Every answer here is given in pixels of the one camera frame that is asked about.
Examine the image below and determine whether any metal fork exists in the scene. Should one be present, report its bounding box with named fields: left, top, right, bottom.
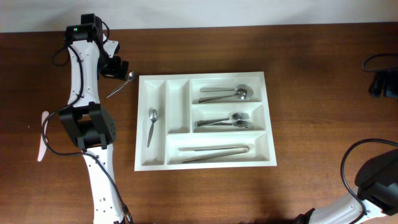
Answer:
left=195, top=113, right=250, bottom=127
left=195, top=120, right=254, bottom=129

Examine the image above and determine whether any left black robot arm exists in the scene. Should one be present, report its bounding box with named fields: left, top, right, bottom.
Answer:
left=60, top=14, right=130, bottom=223

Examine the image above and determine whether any large metal spoon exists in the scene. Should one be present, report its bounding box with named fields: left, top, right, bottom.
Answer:
left=198, top=88, right=248, bottom=103
left=200, top=84, right=254, bottom=99

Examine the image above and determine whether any white plastic knife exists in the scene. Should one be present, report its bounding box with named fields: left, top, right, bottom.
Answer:
left=37, top=111, right=49, bottom=162

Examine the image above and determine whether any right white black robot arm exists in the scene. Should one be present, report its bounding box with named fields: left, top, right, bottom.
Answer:
left=293, top=138, right=397, bottom=224

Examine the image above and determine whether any white cutlery organizer tray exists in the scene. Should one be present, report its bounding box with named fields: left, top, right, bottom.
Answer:
left=134, top=72, right=277, bottom=171

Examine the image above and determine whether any metal teaspoon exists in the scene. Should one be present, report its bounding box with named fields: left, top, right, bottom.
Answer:
left=107, top=71, right=137, bottom=98
left=147, top=108, right=159, bottom=147

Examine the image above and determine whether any metal table knife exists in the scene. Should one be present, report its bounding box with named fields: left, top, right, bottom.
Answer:
left=182, top=147, right=249, bottom=164
left=178, top=144, right=250, bottom=152

